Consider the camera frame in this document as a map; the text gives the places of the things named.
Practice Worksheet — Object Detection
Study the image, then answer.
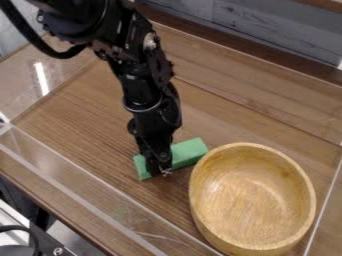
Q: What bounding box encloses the green rectangular block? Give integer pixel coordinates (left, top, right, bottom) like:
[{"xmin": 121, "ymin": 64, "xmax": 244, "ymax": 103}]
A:
[{"xmin": 133, "ymin": 137, "xmax": 209, "ymax": 181}]

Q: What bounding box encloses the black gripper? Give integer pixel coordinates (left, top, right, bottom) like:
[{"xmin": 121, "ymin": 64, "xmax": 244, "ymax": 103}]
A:
[{"xmin": 122, "ymin": 81, "xmax": 184, "ymax": 178}]

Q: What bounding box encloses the black metal table bracket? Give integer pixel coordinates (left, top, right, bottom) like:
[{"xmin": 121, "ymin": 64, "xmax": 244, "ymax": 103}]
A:
[{"xmin": 29, "ymin": 223, "xmax": 78, "ymax": 256}]

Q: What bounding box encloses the clear acrylic tray wall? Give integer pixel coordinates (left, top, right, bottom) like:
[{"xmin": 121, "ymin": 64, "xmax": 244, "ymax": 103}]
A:
[{"xmin": 0, "ymin": 26, "xmax": 342, "ymax": 256}]

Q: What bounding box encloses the black cable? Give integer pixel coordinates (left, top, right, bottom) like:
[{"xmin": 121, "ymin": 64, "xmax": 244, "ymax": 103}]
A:
[{"xmin": 0, "ymin": 223, "xmax": 45, "ymax": 256}]

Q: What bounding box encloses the brown wooden bowl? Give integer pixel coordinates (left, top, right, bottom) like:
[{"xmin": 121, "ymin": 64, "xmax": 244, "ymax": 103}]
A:
[{"xmin": 189, "ymin": 142, "xmax": 317, "ymax": 256}]

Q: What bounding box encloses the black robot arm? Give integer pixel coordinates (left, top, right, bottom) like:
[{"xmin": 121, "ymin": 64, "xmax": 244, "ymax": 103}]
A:
[{"xmin": 0, "ymin": 0, "xmax": 182, "ymax": 176}]

